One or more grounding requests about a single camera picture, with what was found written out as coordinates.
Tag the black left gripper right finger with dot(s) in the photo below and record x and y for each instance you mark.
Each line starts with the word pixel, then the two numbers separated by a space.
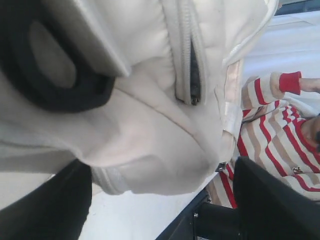
pixel 271 210

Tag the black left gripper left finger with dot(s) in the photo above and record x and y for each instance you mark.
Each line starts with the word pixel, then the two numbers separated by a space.
pixel 57 210

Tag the cream white duffel bag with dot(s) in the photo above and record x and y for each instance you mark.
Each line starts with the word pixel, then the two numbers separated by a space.
pixel 145 92

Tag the person in striped sweater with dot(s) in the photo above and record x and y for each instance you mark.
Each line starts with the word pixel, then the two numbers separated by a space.
pixel 278 133

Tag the black table frame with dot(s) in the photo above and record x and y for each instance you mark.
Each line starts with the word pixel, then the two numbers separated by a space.
pixel 202 220

